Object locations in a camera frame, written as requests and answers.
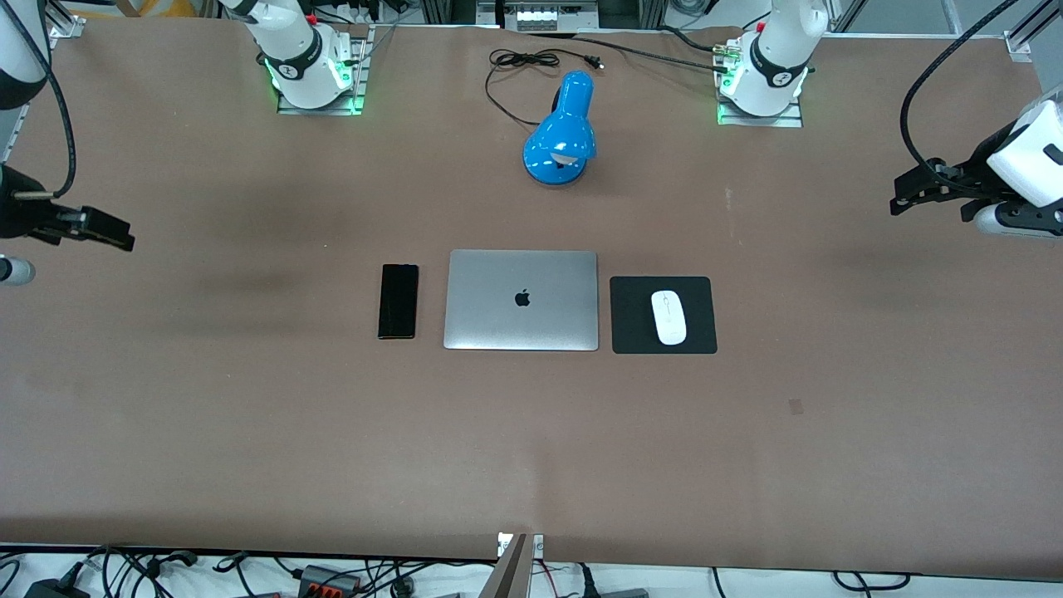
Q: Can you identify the thin black lamp cord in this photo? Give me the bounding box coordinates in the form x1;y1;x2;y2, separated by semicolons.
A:
484;48;605;128

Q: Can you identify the silver closed laptop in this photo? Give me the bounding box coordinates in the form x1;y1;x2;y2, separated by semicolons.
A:
443;249;600;352

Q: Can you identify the white computer mouse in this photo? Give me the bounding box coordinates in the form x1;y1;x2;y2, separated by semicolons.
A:
650;289;688;346

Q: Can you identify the yellow bag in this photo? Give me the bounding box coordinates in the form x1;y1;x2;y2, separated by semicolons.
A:
116;0;223;17

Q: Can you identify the black power adapter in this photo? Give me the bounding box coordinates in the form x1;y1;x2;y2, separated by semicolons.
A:
23;577;91;598

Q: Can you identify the black adapter with orange plugs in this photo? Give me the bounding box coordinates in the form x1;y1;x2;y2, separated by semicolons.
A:
297;564;364;596

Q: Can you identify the black looped cable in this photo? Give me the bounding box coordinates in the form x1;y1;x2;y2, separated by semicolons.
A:
833;571;912;592

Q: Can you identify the black tangled cable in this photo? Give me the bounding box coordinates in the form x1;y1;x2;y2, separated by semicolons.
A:
87;544;200;598

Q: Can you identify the aluminium frame rack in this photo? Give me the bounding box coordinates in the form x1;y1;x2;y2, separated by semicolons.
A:
419;0;665;31

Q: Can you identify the blue desk lamp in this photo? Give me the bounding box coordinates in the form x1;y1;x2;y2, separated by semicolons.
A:
522;71;598;187

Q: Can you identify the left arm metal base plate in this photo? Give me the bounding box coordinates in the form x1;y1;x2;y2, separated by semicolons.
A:
716;42;805;129

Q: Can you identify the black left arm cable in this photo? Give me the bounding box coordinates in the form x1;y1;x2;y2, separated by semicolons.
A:
901;0;1021;199

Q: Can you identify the grey aluminium camera post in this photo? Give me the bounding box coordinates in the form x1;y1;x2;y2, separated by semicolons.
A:
496;532;545;598

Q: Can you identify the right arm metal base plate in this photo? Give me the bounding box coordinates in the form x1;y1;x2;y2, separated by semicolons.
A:
276;25;375;116

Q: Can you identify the black smartphone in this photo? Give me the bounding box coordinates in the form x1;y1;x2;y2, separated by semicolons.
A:
378;263;419;341

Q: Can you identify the black mouse pad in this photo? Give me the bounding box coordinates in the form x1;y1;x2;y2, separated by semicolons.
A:
610;276;718;355

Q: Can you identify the brown table cover mat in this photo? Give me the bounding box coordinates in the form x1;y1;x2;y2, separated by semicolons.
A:
0;18;1063;580

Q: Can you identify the white power strip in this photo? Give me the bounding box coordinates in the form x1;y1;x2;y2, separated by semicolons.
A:
515;7;600;32

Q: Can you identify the thick black cable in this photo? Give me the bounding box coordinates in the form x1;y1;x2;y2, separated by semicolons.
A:
531;23;736;76

